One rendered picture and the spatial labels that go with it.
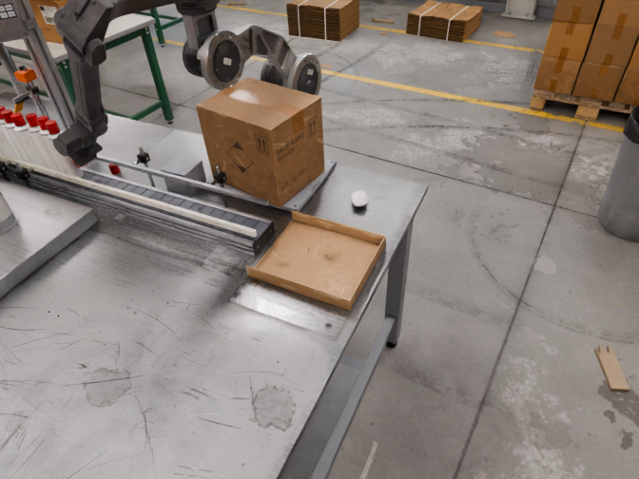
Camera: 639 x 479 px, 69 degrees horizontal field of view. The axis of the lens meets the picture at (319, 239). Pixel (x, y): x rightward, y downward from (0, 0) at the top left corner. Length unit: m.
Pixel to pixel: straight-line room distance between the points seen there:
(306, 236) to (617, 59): 3.02
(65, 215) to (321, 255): 0.80
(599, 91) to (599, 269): 1.69
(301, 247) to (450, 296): 1.17
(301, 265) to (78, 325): 0.58
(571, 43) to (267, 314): 3.23
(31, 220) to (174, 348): 0.69
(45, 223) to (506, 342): 1.84
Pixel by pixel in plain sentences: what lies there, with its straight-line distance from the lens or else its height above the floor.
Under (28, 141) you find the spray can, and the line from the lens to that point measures 1.84.
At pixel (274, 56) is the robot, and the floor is 1.06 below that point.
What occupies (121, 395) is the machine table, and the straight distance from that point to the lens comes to 1.15.
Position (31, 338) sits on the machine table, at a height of 0.83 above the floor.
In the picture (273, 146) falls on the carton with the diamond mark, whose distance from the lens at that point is 1.34.
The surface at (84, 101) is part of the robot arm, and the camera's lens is 1.41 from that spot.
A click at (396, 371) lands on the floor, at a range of 2.07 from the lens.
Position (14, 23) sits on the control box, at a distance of 1.78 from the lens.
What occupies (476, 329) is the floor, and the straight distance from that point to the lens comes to 2.26.
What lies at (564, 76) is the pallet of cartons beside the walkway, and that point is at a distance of 4.03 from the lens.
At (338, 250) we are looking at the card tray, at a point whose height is 0.83.
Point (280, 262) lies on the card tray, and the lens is 1.30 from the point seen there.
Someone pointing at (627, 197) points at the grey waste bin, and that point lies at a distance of 2.85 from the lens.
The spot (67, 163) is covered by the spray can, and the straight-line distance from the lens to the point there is 1.74.
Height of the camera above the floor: 1.74
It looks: 42 degrees down
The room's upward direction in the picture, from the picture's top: 3 degrees counter-clockwise
